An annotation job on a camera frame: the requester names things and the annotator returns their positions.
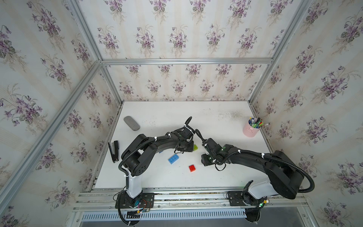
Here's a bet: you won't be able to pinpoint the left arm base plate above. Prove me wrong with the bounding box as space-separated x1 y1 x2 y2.
115 191 155 210

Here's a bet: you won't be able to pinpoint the aluminium enclosure frame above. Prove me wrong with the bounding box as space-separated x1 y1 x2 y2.
0 0 363 211

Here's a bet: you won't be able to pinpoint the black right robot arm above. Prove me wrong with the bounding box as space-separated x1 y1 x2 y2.
195 129 315 204

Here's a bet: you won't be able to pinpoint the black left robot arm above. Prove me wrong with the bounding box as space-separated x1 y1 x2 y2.
118 124 196 199

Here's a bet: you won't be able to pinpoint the pens in cup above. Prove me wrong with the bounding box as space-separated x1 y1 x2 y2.
248 117 270 129

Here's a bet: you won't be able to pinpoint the light blue long lego brick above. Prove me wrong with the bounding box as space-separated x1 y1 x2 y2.
168 154 179 165

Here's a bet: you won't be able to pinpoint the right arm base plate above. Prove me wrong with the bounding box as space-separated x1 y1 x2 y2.
226 191 267 208

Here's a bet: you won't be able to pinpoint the red square lego brick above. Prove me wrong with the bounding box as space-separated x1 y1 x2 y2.
189 165 196 172

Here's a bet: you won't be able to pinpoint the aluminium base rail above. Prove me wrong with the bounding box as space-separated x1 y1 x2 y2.
66 185 320 227

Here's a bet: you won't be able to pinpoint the pink pen cup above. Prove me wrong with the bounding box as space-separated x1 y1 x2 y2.
243 118 260 138

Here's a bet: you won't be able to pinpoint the black stapler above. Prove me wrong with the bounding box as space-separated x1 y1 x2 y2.
108 141 119 163

